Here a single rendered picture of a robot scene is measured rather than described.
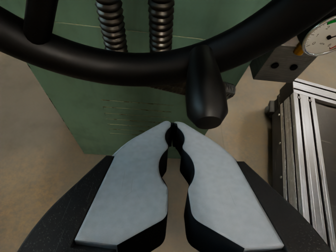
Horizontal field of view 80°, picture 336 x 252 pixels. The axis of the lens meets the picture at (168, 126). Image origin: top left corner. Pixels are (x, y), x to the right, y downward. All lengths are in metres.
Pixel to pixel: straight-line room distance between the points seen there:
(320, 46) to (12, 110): 1.07
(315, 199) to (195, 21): 0.63
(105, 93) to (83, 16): 0.19
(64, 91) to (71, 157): 0.42
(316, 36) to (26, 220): 0.91
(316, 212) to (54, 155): 0.92
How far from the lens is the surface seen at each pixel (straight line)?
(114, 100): 0.52
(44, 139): 0.98
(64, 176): 0.89
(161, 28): 0.21
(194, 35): 0.38
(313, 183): 0.81
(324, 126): 0.99
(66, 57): 0.18
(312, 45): 0.37
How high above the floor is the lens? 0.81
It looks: 60 degrees down
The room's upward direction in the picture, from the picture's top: 14 degrees clockwise
